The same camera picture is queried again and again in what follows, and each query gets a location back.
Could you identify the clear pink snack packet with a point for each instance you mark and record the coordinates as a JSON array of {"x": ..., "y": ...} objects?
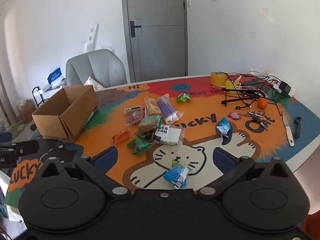
[{"x": 135, "y": 118}]

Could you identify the purple snack packet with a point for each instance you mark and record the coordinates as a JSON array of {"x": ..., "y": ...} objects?
[{"x": 167, "y": 108}]

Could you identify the black white snack packet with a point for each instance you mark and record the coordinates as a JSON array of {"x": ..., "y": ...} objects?
[{"x": 168, "y": 135}]

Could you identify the clear red snack packet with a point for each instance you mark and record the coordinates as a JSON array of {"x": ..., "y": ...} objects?
[{"x": 133, "y": 110}]

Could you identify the light blue snack packet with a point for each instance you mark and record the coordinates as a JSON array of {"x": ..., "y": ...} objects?
[{"x": 223, "y": 127}]

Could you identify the dotted white pillow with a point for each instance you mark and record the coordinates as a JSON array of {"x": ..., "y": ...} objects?
[{"x": 93, "y": 83}]

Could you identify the black charger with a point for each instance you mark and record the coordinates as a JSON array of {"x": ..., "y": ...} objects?
[{"x": 284, "y": 87}]

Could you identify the pale green biscuit packet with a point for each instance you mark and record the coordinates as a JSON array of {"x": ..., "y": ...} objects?
[{"x": 148, "y": 123}]

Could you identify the black shoe rack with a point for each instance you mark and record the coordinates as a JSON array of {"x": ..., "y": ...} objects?
[{"x": 37, "y": 97}]

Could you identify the white wall outlet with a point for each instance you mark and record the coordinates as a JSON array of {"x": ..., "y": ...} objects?
[{"x": 253, "y": 35}]

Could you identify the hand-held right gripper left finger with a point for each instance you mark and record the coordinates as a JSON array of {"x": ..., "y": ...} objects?
[{"x": 105, "y": 158}]

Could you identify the brown cardboard box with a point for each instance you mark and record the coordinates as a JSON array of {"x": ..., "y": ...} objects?
[{"x": 75, "y": 110}]

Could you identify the yellow plastic bag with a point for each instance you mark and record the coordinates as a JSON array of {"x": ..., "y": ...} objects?
[{"x": 232, "y": 84}]

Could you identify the grey door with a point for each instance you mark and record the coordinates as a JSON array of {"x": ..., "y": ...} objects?
[{"x": 157, "y": 30}]

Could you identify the small orange snack packet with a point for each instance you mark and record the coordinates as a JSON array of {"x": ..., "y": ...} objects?
[{"x": 121, "y": 136}]

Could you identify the small printed cardboard box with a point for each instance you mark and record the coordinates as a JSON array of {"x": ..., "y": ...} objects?
[{"x": 25, "y": 110}]

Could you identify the bunch of keys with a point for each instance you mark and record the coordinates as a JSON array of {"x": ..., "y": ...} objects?
[{"x": 256, "y": 116}]

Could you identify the grey chair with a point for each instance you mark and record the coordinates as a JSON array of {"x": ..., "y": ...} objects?
[{"x": 100, "y": 65}]

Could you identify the colourful cat table mat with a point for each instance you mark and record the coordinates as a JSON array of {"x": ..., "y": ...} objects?
[{"x": 200, "y": 120}]

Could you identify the white foam board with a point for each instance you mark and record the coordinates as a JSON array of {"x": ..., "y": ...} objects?
[{"x": 90, "y": 36}]

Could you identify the black peeler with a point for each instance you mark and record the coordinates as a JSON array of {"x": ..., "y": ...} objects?
[{"x": 297, "y": 127}]

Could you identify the orange fruit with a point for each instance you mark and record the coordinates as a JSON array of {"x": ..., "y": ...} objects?
[{"x": 262, "y": 103}]

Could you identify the blue green-label snack packet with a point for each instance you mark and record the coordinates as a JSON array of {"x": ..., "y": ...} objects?
[{"x": 176, "y": 173}]

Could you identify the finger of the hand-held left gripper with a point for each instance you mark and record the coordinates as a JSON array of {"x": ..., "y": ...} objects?
[{"x": 26, "y": 147}]

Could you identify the dark green snack packet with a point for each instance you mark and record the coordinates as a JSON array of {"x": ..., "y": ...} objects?
[{"x": 138, "y": 145}]

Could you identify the white power strip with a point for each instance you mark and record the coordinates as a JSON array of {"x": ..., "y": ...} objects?
[{"x": 291, "y": 91}]

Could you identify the orange red bread packet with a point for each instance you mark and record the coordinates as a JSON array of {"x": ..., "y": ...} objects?
[{"x": 152, "y": 106}]

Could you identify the bright green snack packet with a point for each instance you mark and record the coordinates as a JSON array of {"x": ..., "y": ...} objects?
[{"x": 183, "y": 97}]

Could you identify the yellow tape roll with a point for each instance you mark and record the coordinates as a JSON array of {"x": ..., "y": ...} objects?
[{"x": 217, "y": 79}]

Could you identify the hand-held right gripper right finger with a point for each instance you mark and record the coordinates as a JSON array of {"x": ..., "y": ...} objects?
[{"x": 225, "y": 158}]

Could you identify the blue plastic bag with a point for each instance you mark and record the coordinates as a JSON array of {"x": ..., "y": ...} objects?
[{"x": 54, "y": 75}]

